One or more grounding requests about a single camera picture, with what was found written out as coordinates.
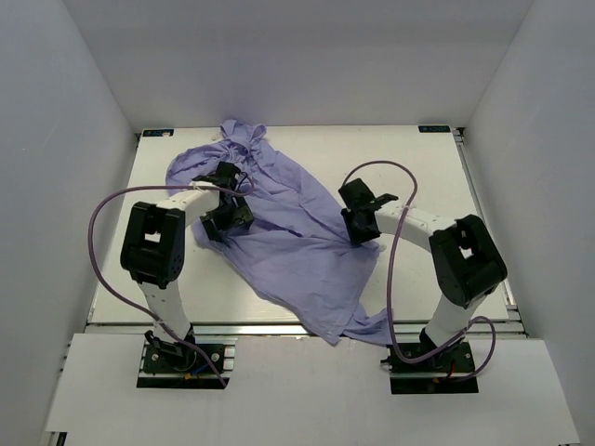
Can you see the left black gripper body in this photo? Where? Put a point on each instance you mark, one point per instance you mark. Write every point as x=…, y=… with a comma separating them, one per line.
x=226, y=216

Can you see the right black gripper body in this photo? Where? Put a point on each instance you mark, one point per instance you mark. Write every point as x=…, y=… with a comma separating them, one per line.
x=358, y=234

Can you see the purple jacket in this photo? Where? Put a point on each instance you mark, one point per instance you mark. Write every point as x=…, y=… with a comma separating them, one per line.
x=297, y=252

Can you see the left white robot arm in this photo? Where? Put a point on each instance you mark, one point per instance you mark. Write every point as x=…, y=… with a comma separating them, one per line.
x=153, y=251

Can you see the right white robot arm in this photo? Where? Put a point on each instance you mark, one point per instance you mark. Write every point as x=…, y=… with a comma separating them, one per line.
x=467, y=264

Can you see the right blue table label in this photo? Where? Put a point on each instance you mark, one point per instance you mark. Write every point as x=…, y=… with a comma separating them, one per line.
x=434, y=129

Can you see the blue table label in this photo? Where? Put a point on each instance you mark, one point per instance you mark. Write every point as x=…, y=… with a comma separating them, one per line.
x=434, y=129
x=157, y=133

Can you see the left blue table label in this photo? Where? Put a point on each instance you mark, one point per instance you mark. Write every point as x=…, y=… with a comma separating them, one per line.
x=157, y=133

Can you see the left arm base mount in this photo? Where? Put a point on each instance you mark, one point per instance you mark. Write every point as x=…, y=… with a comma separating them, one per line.
x=173, y=366

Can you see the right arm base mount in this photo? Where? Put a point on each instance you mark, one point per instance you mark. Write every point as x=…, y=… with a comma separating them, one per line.
x=444, y=374

